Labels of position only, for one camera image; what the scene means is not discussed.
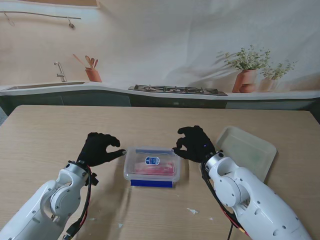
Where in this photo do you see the printed kitchen backdrop cloth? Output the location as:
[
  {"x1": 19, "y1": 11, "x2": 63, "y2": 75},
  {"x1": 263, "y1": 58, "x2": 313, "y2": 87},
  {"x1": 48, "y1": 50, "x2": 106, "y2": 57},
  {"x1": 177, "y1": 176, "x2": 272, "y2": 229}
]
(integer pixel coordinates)
[{"x1": 0, "y1": 0, "x2": 320, "y2": 126}]

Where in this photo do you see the clear plastic food container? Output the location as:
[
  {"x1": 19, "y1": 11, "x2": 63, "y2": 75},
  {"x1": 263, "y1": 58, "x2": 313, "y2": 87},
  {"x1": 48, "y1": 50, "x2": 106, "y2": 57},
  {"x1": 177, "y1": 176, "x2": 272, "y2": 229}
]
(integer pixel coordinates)
[{"x1": 123, "y1": 145, "x2": 182, "y2": 188}]

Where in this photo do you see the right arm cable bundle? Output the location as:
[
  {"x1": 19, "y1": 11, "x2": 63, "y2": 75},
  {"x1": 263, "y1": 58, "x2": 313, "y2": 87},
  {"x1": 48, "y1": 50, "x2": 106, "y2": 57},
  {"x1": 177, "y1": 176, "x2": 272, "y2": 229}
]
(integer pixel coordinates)
[{"x1": 199, "y1": 162, "x2": 251, "y2": 240}]

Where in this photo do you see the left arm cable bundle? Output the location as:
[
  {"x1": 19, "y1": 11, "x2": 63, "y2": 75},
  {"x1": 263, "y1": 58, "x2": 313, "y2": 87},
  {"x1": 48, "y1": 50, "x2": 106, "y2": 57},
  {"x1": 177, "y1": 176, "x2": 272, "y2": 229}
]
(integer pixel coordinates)
[{"x1": 63, "y1": 164, "x2": 95, "y2": 240}]

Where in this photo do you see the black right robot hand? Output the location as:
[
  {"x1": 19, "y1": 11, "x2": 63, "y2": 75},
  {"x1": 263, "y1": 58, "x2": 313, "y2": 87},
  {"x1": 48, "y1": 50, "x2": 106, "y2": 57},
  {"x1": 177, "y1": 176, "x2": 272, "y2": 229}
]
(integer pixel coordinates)
[{"x1": 172, "y1": 125, "x2": 217, "y2": 163}]

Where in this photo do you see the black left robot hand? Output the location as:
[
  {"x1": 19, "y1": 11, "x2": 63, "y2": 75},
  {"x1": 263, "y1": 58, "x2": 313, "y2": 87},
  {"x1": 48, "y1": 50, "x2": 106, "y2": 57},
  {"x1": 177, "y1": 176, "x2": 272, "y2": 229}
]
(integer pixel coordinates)
[{"x1": 76, "y1": 131, "x2": 127, "y2": 168}]

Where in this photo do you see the beige plastic tray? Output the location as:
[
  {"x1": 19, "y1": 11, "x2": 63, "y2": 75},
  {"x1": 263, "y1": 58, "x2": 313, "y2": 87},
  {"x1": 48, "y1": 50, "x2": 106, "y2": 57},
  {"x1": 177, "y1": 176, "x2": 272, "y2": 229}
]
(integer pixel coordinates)
[{"x1": 215, "y1": 125, "x2": 278, "y2": 182}]

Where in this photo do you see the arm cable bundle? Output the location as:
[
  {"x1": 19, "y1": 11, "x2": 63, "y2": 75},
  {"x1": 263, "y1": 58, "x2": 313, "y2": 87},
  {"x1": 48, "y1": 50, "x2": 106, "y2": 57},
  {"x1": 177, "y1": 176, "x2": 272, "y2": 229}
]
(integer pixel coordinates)
[
  {"x1": 63, "y1": 164, "x2": 95, "y2": 240},
  {"x1": 199, "y1": 162, "x2": 251, "y2": 240}
]

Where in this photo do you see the clear lid with blue label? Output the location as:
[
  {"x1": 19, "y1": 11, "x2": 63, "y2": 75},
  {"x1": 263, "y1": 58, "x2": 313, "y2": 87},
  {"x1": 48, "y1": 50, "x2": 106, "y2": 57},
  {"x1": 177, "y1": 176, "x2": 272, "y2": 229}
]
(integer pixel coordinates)
[{"x1": 124, "y1": 145, "x2": 182, "y2": 181}]

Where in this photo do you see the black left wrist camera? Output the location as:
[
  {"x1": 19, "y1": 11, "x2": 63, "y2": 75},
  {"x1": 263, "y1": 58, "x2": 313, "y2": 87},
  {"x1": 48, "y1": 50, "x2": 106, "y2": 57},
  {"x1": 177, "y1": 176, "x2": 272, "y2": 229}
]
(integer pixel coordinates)
[{"x1": 88, "y1": 172, "x2": 100, "y2": 187}]

